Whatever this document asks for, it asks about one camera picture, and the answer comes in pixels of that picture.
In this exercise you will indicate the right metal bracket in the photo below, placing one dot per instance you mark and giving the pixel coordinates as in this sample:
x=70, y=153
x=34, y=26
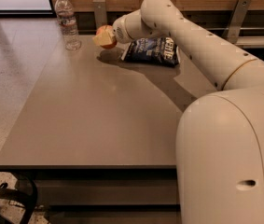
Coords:
x=237, y=17

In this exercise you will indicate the metal rail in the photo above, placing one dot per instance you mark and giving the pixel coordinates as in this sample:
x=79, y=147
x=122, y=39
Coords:
x=245, y=30

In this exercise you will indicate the black chair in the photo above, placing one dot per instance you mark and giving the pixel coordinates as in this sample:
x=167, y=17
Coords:
x=27, y=200

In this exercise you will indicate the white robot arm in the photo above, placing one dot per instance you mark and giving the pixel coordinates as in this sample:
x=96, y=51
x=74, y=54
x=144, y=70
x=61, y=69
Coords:
x=220, y=136

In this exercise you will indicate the metal bracket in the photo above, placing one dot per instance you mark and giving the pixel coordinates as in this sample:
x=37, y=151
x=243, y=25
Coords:
x=100, y=13
x=237, y=17

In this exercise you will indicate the left metal bracket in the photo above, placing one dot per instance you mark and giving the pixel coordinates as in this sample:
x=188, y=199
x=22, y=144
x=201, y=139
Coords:
x=100, y=13

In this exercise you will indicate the clear plastic water bottle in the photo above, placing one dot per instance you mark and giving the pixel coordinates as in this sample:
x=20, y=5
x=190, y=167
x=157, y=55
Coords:
x=67, y=21

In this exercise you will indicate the grey upper drawer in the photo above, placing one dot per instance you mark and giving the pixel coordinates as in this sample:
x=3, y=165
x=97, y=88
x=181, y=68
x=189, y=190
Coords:
x=107, y=192

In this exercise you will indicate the grey lower drawer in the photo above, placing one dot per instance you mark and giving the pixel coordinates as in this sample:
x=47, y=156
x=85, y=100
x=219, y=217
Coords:
x=115, y=217

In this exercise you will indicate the blue Kettle chips bag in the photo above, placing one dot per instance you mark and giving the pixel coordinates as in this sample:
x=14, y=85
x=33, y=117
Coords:
x=160, y=51

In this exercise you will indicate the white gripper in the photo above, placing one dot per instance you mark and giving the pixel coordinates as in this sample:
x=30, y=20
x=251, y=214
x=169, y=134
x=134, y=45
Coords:
x=118, y=32

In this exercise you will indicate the grey drawer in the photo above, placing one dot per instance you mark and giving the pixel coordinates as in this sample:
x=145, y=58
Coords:
x=115, y=217
x=107, y=192

